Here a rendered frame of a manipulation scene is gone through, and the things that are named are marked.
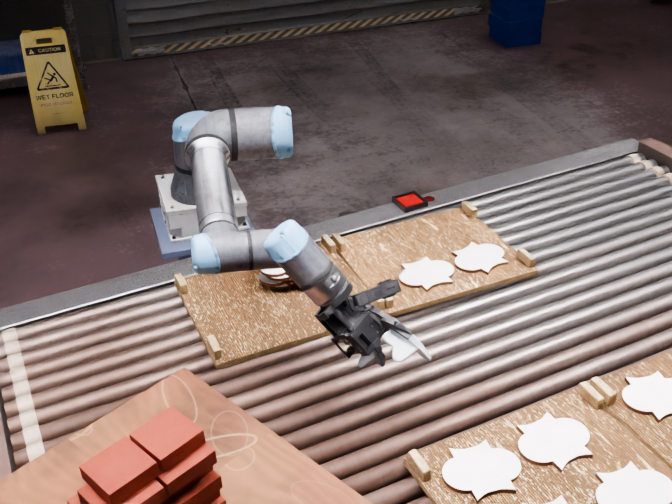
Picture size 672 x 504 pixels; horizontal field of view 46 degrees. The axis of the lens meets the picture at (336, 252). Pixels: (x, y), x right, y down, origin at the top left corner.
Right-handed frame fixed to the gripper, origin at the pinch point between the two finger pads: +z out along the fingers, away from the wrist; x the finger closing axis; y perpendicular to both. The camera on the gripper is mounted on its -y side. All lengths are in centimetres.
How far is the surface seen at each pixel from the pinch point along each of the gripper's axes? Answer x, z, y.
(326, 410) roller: -18.3, 0.3, 11.3
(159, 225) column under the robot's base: -96, -43, -24
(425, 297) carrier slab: -25.2, 6.5, -29.2
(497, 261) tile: -22, 15, -50
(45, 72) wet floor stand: -355, -138, -150
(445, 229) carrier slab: -39, 6, -58
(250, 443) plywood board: -5.4, -13.0, 30.8
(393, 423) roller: -8.6, 9.1, 7.1
